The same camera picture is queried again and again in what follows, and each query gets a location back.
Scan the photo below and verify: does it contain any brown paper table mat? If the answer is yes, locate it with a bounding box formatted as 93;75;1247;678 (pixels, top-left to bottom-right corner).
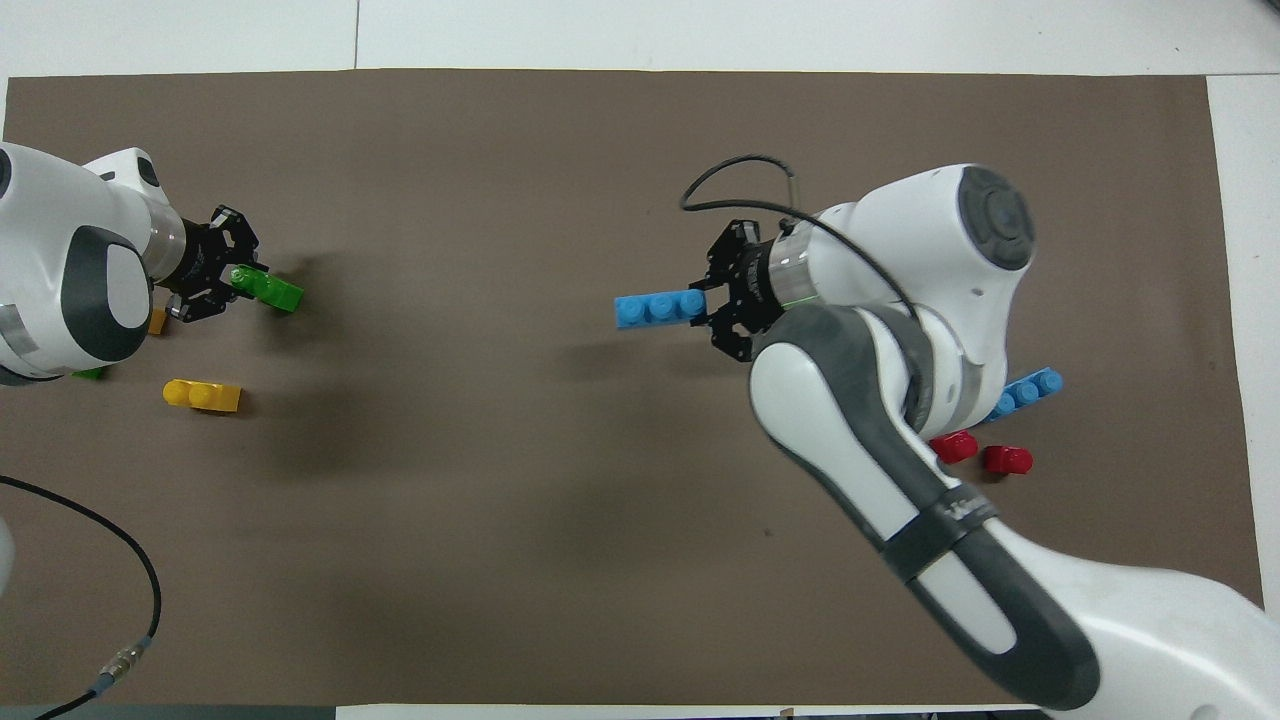
0;68;1265;707

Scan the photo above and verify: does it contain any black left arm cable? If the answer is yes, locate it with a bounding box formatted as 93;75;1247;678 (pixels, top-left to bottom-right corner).
0;474;164;720

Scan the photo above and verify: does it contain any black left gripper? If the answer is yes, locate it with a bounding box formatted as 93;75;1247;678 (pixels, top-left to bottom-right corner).
163;204;265;325

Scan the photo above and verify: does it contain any blue three-stud toy brick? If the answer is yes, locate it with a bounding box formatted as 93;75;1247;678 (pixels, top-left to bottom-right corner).
613;288;708;330
984;367;1065;424

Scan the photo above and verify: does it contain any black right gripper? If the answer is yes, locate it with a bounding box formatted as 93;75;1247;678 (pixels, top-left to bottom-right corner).
705;218;793;363

